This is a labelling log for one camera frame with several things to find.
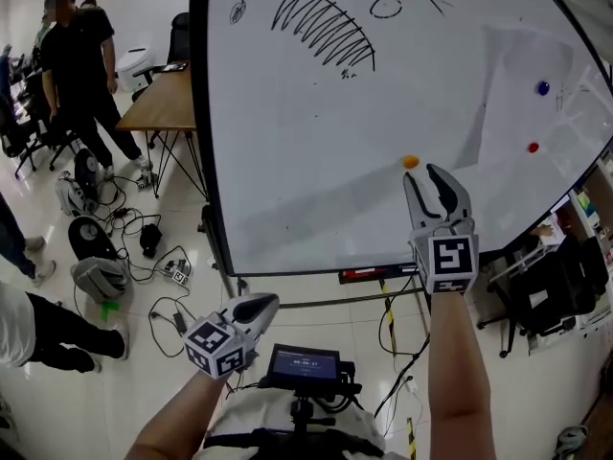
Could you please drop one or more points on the white power plug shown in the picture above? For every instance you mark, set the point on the white power plug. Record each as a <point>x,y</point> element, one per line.
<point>412,385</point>

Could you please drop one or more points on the red round magnet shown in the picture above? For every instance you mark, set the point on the red round magnet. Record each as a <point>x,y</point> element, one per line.
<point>533,147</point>

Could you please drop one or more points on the black chest screen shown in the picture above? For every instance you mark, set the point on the black chest screen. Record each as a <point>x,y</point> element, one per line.
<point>304,364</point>

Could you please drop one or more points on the white round appliance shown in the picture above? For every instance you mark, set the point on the white round appliance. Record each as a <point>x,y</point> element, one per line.
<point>131,70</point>

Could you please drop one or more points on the wooden table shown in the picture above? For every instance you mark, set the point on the wooden table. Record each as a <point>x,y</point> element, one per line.
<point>158,108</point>

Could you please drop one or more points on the yellow black hazard tape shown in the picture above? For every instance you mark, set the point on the yellow black hazard tape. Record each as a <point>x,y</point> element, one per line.
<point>390,319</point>
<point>410,439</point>

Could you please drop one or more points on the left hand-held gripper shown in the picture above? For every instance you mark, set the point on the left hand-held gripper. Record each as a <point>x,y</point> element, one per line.
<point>215,348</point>

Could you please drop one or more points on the green tape piece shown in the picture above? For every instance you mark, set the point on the green tape piece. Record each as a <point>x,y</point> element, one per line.
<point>111,310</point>

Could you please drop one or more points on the black office chair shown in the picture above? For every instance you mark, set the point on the black office chair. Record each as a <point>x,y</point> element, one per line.
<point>179,36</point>
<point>19,132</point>
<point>555,295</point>

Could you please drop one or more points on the person's right forearm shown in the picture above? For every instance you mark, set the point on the person's right forearm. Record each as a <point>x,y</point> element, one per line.
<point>455,376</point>

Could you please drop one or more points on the black metal board stand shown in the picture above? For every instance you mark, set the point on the black metal board stand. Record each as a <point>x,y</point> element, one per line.
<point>215,249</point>

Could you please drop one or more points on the black chest harness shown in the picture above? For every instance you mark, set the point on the black chest harness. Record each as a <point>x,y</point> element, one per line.
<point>287,441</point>

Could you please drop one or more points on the person's left forearm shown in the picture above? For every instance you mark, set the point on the person's left forearm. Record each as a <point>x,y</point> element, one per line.
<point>182,415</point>

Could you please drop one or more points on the black tablet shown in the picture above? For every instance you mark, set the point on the black tablet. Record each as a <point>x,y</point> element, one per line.
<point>170,68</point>

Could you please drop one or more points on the orange round magnet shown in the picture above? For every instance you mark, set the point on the orange round magnet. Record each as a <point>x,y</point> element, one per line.
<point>410,162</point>

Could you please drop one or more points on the black pouch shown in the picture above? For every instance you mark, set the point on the black pouch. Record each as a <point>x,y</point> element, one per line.
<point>151,240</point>

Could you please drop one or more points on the person's white shirt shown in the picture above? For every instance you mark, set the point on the person's white shirt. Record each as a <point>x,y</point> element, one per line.
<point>268,420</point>

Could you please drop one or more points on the white shelf unit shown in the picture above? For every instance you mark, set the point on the white shelf unit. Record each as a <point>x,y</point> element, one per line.
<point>598,209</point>

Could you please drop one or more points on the small patterned block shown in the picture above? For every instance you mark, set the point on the small patterned block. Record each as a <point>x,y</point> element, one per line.
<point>179,275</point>

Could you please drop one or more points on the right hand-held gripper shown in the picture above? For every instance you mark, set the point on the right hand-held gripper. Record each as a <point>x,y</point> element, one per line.
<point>450,261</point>

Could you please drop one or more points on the red whiteboard eraser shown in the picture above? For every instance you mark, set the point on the red whiteboard eraser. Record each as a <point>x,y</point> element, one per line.
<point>364,273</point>

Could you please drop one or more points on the black screen mount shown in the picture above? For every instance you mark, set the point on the black screen mount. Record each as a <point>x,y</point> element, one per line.
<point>330,398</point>

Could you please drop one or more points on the grey black gripper unit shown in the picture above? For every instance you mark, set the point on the grey black gripper unit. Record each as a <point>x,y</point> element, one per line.
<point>91,237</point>
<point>100,281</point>
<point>84,180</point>

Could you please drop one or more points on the black framed whiteboard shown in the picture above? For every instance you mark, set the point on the black framed whiteboard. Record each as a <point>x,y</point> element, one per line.
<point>335,137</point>

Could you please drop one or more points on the blue round magnet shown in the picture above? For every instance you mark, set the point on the blue round magnet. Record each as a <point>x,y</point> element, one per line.
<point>543,88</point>

